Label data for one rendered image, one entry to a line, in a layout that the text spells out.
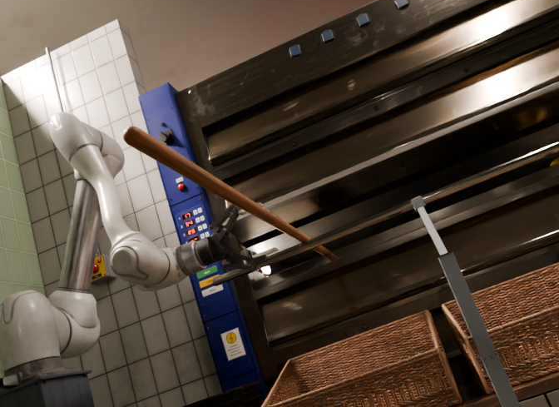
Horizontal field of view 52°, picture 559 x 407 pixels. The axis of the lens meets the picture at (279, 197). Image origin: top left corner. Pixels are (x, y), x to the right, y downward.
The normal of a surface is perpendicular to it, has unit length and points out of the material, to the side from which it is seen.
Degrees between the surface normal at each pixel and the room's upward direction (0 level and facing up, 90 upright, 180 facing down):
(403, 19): 90
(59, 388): 90
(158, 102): 90
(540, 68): 70
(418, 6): 90
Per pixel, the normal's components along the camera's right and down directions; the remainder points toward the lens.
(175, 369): -0.26, -0.22
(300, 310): -0.36, -0.51
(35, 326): 0.54, -0.46
